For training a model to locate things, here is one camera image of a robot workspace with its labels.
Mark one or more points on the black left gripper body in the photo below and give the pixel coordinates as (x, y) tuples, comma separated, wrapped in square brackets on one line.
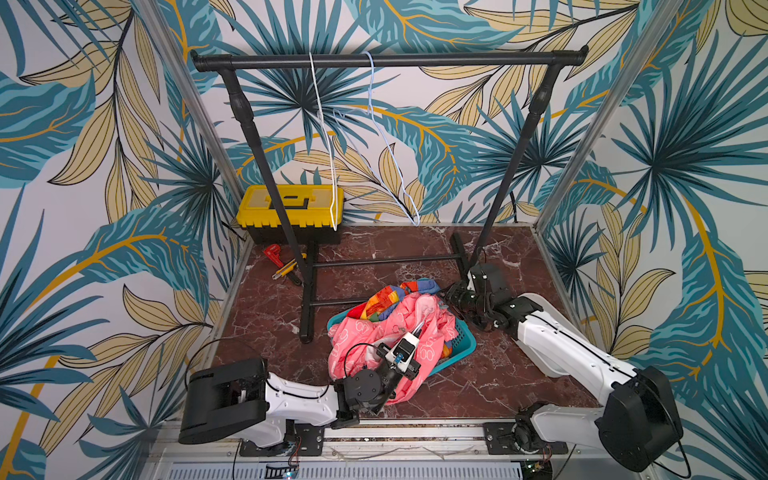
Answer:
[(412, 373)]

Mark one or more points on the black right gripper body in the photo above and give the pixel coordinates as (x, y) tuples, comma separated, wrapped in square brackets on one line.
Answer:
[(466, 297)]

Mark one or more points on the pink hooded jacket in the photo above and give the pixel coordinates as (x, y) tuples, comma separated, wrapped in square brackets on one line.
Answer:
[(354, 341)]

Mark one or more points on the rainbow striped jacket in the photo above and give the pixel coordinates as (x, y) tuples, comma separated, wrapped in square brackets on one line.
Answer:
[(380, 305)]

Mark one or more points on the white wire hanger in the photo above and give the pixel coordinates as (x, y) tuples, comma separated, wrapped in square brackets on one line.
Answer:
[(327, 150)]

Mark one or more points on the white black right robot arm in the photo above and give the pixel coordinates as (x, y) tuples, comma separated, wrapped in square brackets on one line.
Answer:
[(636, 419)]

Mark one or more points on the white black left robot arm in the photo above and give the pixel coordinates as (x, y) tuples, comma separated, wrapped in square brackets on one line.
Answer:
[(244, 399)]

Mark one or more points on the teal plastic basket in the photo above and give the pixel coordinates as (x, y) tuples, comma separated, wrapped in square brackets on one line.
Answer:
[(462, 346)]

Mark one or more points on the white plastic tray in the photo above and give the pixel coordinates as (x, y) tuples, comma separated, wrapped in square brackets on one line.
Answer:
[(547, 333)]

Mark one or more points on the black clothes rack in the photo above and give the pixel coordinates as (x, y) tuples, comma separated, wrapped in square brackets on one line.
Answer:
[(227, 66)]

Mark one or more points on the yellow black toolbox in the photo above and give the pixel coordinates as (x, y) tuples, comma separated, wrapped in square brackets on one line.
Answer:
[(314, 212)]

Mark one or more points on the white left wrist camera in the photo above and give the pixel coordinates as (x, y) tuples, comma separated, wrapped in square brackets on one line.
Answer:
[(405, 345)]

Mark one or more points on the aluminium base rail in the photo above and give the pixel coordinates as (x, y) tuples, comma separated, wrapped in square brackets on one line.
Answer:
[(382, 449)]

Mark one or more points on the yellow handled tool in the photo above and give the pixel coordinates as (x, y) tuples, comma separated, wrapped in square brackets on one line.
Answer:
[(285, 270)]

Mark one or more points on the red handled tool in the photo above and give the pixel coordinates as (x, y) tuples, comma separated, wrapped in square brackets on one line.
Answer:
[(273, 253)]

